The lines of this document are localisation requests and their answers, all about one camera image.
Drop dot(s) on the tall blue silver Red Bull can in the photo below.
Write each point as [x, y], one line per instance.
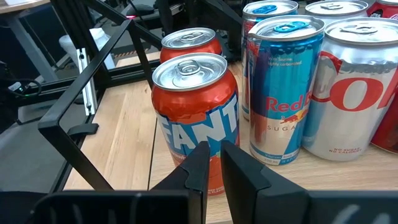
[280, 93]
[267, 7]

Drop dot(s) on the red strawberry Fanta can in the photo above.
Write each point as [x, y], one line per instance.
[192, 105]

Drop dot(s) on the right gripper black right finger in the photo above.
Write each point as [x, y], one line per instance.
[295, 208]

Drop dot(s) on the black aluminium table frame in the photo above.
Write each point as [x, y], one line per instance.
[130, 74]

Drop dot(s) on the silver Diet Coke can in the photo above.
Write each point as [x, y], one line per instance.
[354, 93]
[335, 9]

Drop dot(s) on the red Coca-Cola can white script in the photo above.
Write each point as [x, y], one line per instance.
[388, 130]

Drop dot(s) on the wooden shelf with black frame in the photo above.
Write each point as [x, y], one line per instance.
[342, 175]

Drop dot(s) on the black table clamp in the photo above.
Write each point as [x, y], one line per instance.
[84, 129]

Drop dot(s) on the silver aluminium bracket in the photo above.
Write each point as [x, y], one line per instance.
[88, 93]

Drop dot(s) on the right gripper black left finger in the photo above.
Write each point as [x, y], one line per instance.
[124, 208]

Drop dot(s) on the wooden-top desk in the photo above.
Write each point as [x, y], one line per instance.
[18, 4]

